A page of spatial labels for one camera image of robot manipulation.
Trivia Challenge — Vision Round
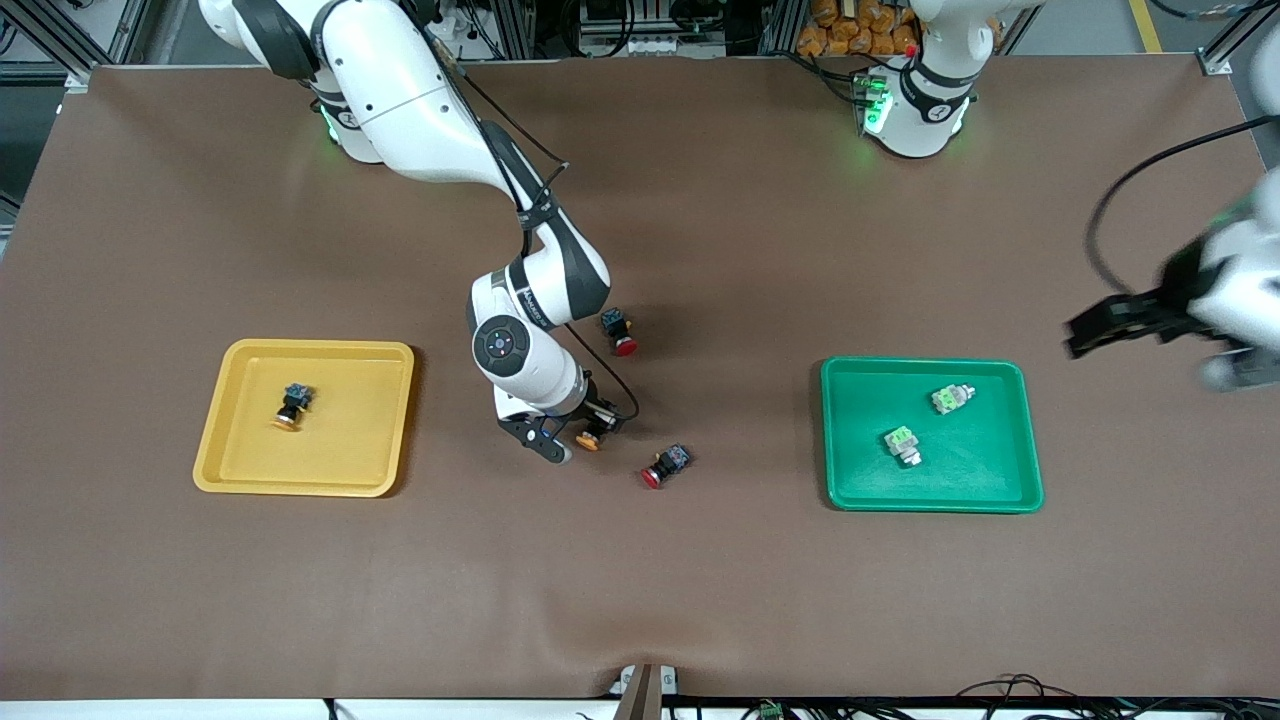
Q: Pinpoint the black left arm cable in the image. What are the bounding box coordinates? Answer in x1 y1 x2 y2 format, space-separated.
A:
1085 113 1280 296

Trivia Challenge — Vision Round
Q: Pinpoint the red push button switch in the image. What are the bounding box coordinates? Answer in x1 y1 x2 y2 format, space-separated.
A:
640 443 693 491
600 307 641 358

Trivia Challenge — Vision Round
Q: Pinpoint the white power strip with plugs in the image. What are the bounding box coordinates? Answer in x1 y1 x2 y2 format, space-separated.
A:
420 8 473 61

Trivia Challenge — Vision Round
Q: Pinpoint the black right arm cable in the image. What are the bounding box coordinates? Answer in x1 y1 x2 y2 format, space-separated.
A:
440 40 641 421

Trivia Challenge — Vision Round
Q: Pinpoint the green plastic tray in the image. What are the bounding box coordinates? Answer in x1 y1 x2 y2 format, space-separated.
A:
820 356 1046 515

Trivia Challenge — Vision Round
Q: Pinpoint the white empty power strip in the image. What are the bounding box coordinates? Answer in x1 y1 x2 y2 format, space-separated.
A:
620 35 701 58

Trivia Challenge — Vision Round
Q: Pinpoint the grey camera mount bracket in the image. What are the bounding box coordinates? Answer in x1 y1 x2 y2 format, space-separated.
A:
610 663 681 720

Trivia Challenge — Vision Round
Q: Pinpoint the aluminium frame post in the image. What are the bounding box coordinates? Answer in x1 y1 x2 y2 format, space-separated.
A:
480 0 537 59
0 0 151 93
1200 0 1280 77

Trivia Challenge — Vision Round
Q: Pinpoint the brown table cover mat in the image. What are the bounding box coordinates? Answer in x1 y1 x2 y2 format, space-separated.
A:
0 55 1280 703

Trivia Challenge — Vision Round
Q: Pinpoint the bag of orange items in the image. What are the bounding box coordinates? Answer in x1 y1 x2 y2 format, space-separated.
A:
797 0 919 58

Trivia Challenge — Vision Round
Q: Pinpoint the black cable bundle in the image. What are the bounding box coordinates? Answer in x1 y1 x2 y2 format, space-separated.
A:
950 674 1280 720

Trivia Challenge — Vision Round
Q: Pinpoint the yellow plastic tray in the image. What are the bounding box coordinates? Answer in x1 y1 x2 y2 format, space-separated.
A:
192 338 416 499

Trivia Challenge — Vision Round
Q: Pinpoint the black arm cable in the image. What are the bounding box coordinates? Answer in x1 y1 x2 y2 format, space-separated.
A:
1085 113 1280 296
440 40 641 421

